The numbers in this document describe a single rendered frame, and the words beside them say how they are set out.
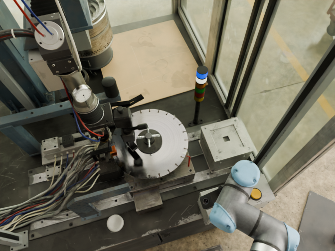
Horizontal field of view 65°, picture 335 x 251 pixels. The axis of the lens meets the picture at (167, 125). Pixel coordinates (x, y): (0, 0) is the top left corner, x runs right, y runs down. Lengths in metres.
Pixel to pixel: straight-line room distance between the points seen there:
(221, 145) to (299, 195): 1.14
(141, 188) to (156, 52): 0.90
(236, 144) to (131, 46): 0.95
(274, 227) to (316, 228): 1.43
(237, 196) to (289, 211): 1.42
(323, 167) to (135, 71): 1.60
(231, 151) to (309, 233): 1.12
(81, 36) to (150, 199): 0.71
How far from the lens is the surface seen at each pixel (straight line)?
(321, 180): 2.33
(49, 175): 1.35
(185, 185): 1.25
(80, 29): 1.03
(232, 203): 0.74
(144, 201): 1.18
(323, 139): 0.83
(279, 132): 0.95
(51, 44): 0.63
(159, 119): 1.18
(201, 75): 1.07
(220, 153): 1.17
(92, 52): 1.54
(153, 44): 1.77
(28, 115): 1.23
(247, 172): 0.76
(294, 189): 2.22
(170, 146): 1.11
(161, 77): 1.58
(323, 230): 2.20
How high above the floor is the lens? 1.96
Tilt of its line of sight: 60 degrees down
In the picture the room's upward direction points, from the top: 3 degrees counter-clockwise
